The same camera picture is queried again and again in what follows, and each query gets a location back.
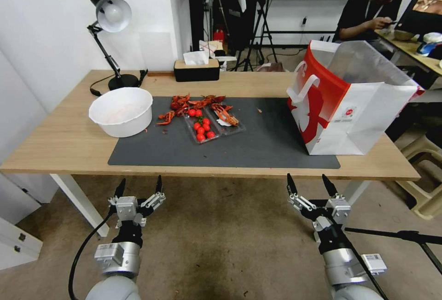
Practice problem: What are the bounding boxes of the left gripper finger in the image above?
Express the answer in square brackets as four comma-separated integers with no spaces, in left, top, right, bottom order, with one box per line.
[140,175,166,212]
[107,178,127,208]

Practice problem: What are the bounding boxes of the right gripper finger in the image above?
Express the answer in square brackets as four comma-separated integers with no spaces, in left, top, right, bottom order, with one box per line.
[286,173,318,213]
[321,174,344,202]

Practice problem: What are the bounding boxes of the red white delivery bag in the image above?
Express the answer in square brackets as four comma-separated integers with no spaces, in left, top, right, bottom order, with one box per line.
[286,40,426,157]

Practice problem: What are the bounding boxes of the clear disposable takeout box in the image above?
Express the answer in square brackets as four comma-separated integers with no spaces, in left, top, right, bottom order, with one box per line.
[182,104,247,146]

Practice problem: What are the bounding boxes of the black tissue box wooden lid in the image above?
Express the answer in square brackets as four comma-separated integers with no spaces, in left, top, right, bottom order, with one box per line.
[173,59,221,82]

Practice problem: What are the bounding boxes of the cardboard box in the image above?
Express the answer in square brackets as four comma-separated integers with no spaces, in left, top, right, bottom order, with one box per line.
[199,40,226,59]

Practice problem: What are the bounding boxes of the white table leg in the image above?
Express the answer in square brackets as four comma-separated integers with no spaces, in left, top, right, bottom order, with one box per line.
[344,180,371,208]
[49,174,110,238]

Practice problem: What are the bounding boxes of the dark grey table mat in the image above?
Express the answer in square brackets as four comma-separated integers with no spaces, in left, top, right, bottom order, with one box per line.
[107,96,341,170]

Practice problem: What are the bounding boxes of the black stand rod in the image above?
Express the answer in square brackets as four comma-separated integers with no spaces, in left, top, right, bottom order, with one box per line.
[344,226,442,275]

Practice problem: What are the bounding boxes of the red crawfish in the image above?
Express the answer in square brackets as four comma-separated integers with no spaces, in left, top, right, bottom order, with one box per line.
[210,103,240,126]
[188,94,227,108]
[171,93,191,111]
[156,110,177,126]

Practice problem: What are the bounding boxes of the white plastic bowl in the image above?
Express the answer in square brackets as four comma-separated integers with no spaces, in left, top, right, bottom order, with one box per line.
[88,87,154,139]

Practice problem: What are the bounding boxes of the beige plastic stool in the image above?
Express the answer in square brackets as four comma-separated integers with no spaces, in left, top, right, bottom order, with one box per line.
[393,136,442,220]

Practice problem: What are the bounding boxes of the white cabinet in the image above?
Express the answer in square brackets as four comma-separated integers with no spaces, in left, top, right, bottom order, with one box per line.
[0,171,60,270]

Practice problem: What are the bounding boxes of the white tissue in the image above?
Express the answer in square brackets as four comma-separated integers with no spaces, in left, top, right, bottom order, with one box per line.
[182,51,210,66]

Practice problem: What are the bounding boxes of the wooden desk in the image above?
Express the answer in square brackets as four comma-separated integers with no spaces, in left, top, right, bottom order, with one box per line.
[375,29,442,88]

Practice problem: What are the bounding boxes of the metal bowl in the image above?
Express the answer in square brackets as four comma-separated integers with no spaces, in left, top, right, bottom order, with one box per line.
[393,30,416,42]

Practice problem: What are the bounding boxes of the white blue cap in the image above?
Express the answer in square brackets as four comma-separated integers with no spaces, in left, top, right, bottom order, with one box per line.
[415,32,442,57]

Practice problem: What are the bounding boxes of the black tripod stand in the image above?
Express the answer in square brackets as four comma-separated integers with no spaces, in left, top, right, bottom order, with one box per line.
[234,0,281,72]

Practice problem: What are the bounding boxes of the person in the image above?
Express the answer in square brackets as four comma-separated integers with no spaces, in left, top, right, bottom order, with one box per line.
[332,0,416,43]

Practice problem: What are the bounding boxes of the black desk lamp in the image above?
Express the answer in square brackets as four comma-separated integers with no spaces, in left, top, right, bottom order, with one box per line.
[86,0,140,92]

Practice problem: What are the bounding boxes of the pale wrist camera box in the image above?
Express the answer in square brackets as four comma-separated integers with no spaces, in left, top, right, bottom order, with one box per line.
[116,196,140,224]
[326,197,351,225]

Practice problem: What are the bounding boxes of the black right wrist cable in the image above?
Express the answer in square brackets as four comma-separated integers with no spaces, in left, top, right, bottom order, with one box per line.
[340,225,389,300]

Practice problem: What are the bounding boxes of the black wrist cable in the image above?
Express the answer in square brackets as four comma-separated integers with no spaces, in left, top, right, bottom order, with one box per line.
[68,210,119,300]
[340,225,389,300]

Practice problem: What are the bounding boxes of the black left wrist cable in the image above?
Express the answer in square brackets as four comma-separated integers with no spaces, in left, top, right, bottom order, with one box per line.
[68,210,119,300]

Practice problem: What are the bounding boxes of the black lamp cable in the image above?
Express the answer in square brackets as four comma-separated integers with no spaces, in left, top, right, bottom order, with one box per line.
[89,69,149,97]

